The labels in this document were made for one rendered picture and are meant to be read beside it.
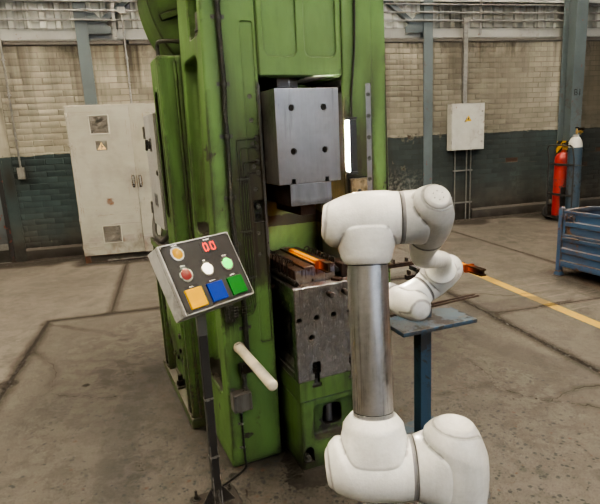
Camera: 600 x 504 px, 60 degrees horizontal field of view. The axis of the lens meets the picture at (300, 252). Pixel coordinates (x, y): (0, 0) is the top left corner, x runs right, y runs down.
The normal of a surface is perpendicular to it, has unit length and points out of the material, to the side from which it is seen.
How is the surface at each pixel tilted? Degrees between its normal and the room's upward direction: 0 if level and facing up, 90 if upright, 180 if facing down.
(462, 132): 90
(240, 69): 90
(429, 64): 90
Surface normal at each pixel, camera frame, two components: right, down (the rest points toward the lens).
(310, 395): 0.40, 0.18
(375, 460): -0.09, -0.04
